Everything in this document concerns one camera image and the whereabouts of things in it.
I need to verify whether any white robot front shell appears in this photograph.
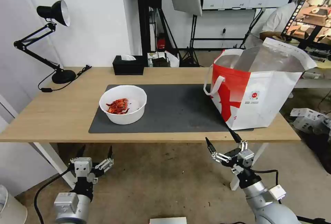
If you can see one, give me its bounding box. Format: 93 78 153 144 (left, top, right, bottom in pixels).
149 216 187 224

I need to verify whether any black tissue box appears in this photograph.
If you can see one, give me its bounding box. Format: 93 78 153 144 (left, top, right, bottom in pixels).
112 55 144 76

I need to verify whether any white and red takeout bag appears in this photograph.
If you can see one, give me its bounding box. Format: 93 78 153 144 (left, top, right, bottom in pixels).
203 37 318 131

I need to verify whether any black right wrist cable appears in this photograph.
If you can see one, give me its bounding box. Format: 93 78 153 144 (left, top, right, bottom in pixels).
249 169 280 204

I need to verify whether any dark grey desk mat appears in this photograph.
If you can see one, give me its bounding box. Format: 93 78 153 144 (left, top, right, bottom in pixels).
89 84 254 134

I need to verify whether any black metal frame post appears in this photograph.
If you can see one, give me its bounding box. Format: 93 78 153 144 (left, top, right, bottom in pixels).
136 0 163 56

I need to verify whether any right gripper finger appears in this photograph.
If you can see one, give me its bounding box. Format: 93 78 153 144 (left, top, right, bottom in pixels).
205 137 234 167
228 128 249 153

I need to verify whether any white round bin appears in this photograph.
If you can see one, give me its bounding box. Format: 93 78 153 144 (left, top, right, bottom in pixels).
0 184 28 224

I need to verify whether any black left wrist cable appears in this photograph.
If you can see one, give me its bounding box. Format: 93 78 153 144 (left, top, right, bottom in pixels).
33 169 76 224

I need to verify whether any small red container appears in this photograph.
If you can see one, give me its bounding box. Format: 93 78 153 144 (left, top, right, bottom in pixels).
157 33 167 51

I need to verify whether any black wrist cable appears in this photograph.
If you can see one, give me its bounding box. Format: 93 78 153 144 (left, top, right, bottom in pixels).
33 169 76 224
249 169 280 204

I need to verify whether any black lamp cord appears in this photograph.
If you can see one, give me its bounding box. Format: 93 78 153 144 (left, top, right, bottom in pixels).
38 65 92 93

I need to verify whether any white round bowl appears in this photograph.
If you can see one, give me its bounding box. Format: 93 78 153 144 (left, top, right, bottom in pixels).
99 85 148 125

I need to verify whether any person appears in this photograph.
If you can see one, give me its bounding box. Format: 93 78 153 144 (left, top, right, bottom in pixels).
252 0 331 44

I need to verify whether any black desk lamp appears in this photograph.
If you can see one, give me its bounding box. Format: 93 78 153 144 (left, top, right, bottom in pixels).
13 0 77 84

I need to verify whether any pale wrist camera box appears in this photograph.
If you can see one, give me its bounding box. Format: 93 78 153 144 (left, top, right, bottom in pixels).
238 149 255 168
74 157 93 178

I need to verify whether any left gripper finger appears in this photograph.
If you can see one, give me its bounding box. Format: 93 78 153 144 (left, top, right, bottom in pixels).
93 145 115 179
69 145 86 164

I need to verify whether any black whiteboard stand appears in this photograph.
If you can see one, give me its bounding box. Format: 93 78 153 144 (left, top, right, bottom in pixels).
239 8 266 50

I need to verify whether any black light stand tripod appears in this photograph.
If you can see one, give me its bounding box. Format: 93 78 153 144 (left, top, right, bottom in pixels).
180 13 201 68

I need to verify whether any white plastic bag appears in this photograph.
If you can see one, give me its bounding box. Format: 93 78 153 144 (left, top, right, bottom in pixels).
165 50 180 68

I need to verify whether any grey side table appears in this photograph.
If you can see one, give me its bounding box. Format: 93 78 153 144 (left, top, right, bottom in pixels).
292 61 331 89

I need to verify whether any white boxes pile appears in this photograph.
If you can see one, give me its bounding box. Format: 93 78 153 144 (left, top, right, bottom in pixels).
289 107 331 134

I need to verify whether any red crumpled trash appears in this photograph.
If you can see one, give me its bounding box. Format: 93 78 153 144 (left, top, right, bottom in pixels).
105 98 130 115

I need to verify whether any computer monitor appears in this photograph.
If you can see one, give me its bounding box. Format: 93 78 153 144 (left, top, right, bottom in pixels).
280 0 331 51

